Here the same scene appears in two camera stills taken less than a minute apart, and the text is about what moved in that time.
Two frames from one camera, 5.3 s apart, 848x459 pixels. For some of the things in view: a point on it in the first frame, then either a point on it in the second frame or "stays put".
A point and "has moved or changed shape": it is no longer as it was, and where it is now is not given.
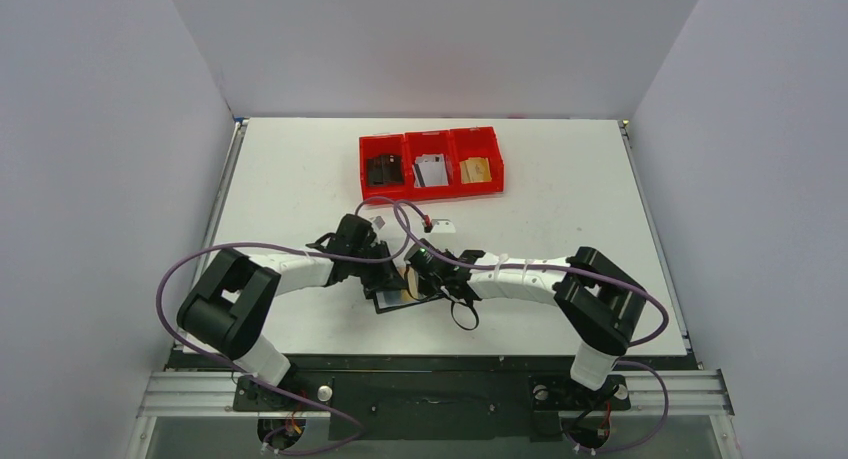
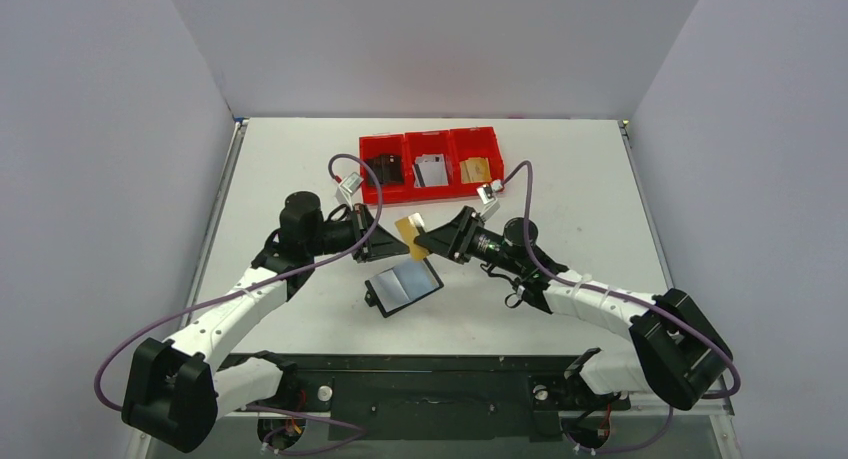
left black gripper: [387, 278] -> [380, 244]
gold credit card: [413, 284] has moved or changed shape
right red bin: [474, 142] stays put
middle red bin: [420, 143] stays put
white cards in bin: [429, 170] stays put
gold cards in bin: [475, 169] stays put
